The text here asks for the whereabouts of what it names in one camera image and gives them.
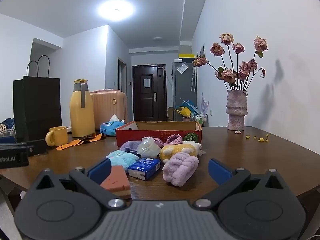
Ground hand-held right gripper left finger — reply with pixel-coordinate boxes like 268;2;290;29
25;158;127;209

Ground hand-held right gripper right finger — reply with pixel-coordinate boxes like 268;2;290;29
194;158;292;209

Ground pink sponge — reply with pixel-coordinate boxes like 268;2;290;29
100;165;132;200

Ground light blue plush toy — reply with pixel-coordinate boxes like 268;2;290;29
106;149;140;167

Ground lavender soft cloth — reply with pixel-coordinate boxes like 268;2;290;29
120;140;145;154

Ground purple fluffy cloth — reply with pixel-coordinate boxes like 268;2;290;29
162;152;199;187

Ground blue tissue packet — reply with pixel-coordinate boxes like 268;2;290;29
127;157;162;181

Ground red cardboard box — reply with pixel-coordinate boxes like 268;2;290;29
115;120;202;147

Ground yellow and white plush toy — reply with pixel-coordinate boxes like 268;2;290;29
159;141;205;164

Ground clear plastic bag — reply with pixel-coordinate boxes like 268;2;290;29
136;137;162;158

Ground pink satin scrunchie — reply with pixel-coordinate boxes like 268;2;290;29
153;134;182;147

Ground dark blue cloth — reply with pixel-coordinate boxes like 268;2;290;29
1;118;15;130

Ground yellow mug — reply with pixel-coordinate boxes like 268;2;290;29
45;126;69;147

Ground black paper bag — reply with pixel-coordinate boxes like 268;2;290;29
13;55;62;143

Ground scattered yellow crumbs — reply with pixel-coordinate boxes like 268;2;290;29
246;134;270;142

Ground yellow thermos jug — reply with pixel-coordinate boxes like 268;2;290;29
69;79;96;138

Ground white storage cart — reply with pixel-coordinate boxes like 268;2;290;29
190;112;208;127

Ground pink textured vase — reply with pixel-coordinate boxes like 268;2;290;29
226;90;248;131

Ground pink suitcase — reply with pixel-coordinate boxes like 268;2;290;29
89;89;128;130

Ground yellow watering can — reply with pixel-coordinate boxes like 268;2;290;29
174;107;193;117

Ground dark brown door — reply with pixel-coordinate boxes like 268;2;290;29
132;64;167;122

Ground grey refrigerator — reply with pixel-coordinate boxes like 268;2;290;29
172;61;198;122

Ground hanging white strips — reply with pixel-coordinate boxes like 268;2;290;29
190;66;197;92

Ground dried rose bouquet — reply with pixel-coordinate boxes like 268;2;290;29
192;32;268;92

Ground interior doorway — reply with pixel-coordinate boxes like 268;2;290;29
118;57;127;93

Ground round ceiling lamp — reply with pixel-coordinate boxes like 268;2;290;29
98;0;134;22

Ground orange strap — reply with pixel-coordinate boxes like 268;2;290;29
56;133;107;151

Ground purple wall decoration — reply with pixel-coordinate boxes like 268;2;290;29
201;92;209;113

